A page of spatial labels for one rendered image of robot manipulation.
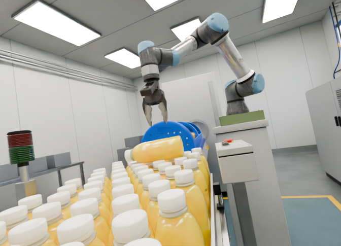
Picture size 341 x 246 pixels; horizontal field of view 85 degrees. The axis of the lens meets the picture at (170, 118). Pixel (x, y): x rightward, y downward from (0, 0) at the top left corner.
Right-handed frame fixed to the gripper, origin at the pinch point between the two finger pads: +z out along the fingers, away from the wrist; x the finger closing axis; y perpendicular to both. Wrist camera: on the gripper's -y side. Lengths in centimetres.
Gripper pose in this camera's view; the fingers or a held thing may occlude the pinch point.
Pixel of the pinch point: (157, 122)
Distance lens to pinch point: 77.5
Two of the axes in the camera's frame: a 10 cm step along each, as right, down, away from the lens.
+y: 2.1, 0.3, 9.8
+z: 1.7, 9.8, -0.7
